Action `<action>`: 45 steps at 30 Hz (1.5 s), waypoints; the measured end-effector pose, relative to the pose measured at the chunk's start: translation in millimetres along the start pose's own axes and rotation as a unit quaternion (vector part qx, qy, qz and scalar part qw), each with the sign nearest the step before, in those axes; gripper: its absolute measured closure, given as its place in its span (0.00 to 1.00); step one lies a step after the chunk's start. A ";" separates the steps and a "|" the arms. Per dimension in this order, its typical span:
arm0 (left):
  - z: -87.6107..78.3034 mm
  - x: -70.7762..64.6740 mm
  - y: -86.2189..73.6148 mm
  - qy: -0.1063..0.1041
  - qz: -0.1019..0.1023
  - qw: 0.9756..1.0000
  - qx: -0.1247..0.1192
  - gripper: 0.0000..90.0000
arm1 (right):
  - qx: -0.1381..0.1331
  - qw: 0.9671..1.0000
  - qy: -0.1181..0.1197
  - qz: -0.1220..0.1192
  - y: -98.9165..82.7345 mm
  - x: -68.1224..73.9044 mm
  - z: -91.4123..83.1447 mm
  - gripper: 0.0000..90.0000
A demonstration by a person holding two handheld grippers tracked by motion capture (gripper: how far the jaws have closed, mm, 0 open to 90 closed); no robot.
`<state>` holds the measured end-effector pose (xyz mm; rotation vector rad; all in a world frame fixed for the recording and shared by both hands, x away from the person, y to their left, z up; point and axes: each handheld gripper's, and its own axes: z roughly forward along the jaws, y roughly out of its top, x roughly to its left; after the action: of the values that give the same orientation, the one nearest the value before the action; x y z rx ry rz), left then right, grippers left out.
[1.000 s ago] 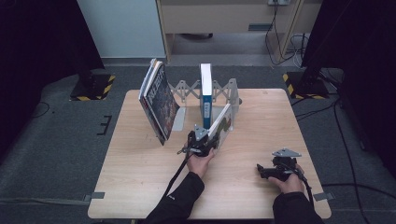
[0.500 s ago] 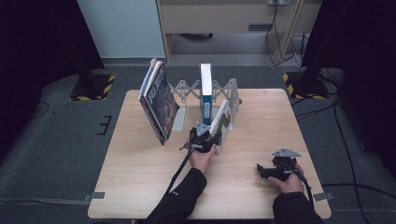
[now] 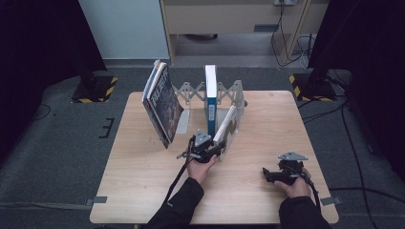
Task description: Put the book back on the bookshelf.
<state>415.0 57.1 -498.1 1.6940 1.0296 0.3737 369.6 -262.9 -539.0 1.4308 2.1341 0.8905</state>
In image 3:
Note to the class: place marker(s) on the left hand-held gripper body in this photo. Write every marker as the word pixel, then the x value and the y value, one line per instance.
pixel 202 149

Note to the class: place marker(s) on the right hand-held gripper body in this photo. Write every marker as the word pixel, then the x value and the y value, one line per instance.
pixel 289 171

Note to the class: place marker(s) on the thick blue cover book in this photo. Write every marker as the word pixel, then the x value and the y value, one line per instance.
pixel 210 111

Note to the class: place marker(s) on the dark illustrated cover book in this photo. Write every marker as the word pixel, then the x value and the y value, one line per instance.
pixel 167 105

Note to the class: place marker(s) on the grey expandable metal bookend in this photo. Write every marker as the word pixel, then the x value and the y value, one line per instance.
pixel 237 92

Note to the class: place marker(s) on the thin paperback book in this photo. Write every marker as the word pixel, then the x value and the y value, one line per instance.
pixel 148 90

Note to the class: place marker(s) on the person's right hand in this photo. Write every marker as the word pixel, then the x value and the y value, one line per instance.
pixel 297 189

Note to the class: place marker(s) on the person's left hand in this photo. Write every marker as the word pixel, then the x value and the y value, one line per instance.
pixel 200 170

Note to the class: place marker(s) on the grey tape piece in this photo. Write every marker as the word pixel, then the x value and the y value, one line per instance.
pixel 97 200
pixel 331 200

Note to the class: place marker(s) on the black yellow striped stand base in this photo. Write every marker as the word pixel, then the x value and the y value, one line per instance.
pixel 315 90

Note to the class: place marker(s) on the black and yellow hazard tape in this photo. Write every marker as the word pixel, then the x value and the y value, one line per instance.
pixel 95 92

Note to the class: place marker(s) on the beige wooden desk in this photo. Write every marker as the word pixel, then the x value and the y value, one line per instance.
pixel 219 17

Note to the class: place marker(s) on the black curtain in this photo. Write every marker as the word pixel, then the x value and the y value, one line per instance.
pixel 372 47
pixel 38 47

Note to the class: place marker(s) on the white power strip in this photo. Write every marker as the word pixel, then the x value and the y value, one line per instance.
pixel 285 2

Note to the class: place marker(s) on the grey floor tape strip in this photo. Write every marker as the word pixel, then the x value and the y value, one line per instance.
pixel 44 206

